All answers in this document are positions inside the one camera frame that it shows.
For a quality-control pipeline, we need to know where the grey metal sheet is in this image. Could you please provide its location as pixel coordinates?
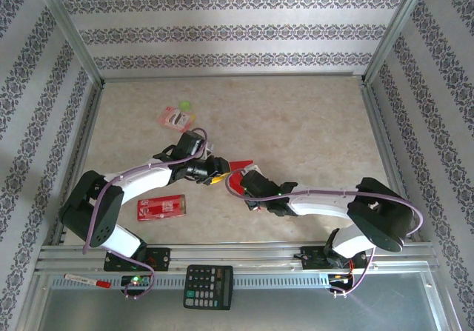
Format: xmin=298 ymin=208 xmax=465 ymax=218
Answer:
xmin=36 ymin=288 xmax=447 ymax=331

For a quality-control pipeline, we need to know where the red clear-lidded package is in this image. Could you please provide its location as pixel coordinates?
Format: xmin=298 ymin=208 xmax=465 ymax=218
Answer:
xmin=136 ymin=194 xmax=188 ymax=221

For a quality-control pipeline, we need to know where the pink blister pack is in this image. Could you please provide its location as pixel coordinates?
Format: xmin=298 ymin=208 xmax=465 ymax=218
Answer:
xmin=156 ymin=104 xmax=196 ymax=135

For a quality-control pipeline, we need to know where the black calculator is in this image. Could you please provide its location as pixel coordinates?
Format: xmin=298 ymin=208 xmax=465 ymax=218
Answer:
xmin=183 ymin=264 xmax=235 ymax=312

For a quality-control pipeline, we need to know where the controller board with green light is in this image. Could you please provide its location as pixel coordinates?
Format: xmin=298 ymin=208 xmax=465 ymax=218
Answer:
xmin=121 ymin=274 xmax=152 ymax=287

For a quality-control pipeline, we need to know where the white marker with red cap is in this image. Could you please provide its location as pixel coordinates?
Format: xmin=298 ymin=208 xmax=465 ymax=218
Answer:
xmin=63 ymin=273 xmax=112 ymax=290

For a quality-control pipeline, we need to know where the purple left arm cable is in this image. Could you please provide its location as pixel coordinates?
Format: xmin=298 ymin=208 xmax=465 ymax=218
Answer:
xmin=81 ymin=127 xmax=208 ymax=301

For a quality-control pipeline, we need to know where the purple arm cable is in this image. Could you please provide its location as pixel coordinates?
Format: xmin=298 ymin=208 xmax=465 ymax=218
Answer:
xmin=81 ymin=127 xmax=208 ymax=301
xmin=224 ymin=170 xmax=425 ymax=298

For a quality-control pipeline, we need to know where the long aluminium base rail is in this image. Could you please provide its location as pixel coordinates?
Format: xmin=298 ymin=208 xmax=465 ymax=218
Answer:
xmin=35 ymin=242 xmax=440 ymax=273

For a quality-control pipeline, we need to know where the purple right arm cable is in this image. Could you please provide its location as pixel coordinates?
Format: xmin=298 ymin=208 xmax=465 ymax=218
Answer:
xmin=224 ymin=170 xmax=425 ymax=298

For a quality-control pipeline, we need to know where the slotted grey cable duct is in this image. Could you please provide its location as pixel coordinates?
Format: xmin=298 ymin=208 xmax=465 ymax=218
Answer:
xmin=50 ymin=271 xmax=427 ymax=291

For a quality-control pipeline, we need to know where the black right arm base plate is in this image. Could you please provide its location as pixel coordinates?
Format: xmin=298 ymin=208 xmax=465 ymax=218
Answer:
xmin=300 ymin=245 xmax=370 ymax=272

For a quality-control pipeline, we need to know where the aluminium rail along wall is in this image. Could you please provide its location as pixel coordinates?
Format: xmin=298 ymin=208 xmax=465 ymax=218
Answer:
xmin=100 ymin=71 xmax=367 ymax=84

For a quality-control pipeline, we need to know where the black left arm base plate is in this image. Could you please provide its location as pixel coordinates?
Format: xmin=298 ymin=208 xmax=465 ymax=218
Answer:
xmin=103 ymin=247 xmax=172 ymax=273

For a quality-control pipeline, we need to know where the controller board with coloured wires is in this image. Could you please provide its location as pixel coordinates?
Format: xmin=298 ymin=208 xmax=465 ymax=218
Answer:
xmin=327 ymin=271 xmax=356 ymax=287

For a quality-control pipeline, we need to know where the aluminium side rail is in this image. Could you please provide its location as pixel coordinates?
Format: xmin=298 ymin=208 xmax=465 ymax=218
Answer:
xmin=50 ymin=81 xmax=107 ymax=246
xmin=359 ymin=81 xmax=422 ymax=244

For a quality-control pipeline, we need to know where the aluminium frame post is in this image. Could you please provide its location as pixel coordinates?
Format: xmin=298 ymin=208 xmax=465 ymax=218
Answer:
xmin=362 ymin=0 xmax=440 ymax=87
xmin=31 ymin=0 xmax=107 ymax=87

